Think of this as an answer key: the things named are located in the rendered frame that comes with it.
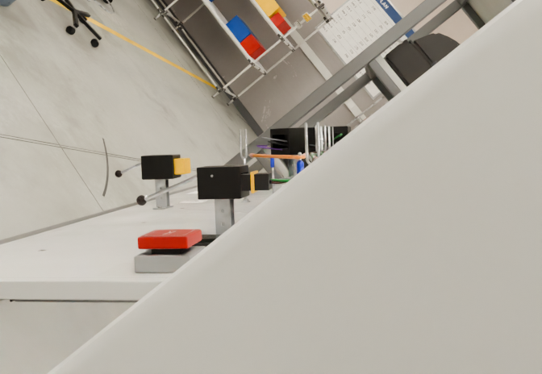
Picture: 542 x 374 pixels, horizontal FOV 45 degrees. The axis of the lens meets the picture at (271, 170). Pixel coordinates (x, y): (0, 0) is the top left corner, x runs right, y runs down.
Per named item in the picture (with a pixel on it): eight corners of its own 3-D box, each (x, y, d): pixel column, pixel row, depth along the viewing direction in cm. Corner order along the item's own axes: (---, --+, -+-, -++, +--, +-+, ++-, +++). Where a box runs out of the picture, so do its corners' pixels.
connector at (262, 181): (236, 189, 83) (235, 173, 83) (274, 188, 82) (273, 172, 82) (231, 191, 80) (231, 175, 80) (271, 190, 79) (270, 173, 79)
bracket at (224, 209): (222, 234, 85) (220, 196, 84) (239, 234, 84) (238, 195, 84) (210, 239, 80) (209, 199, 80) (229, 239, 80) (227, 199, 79)
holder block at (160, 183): (122, 207, 124) (118, 155, 124) (182, 205, 122) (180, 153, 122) (111, 209, 120) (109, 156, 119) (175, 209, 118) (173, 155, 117)
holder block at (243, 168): (208, 196, 84) (206, 165, 84) (249, 195, 83) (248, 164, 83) (198, 199, 80) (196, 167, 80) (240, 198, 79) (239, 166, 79)
